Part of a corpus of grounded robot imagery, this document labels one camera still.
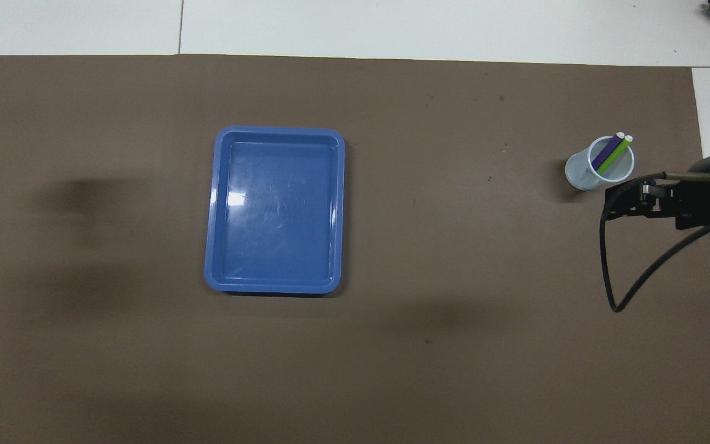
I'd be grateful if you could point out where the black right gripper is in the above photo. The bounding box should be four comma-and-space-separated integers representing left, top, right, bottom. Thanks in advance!
605, 178, 710, 232

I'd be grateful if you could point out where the green highlighter pen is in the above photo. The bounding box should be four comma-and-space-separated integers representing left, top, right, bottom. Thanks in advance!
597, 134, 634, 175

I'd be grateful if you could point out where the purple highlighter pen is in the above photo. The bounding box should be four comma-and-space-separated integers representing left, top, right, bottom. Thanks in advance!
590, 131, 626, 170

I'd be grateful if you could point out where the translucent plastic cup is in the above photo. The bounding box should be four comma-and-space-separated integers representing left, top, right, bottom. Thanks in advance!
565, 134, 635, 191

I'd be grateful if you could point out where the brown paper table mat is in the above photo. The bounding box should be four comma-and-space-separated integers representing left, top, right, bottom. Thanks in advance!
0, 54, 710, 444

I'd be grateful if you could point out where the blue plastic tray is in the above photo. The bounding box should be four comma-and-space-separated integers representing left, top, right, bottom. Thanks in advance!
204, 126, 346, 295

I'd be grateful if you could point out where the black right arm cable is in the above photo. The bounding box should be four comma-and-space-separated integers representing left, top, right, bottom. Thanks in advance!
600, 171, 710, 313

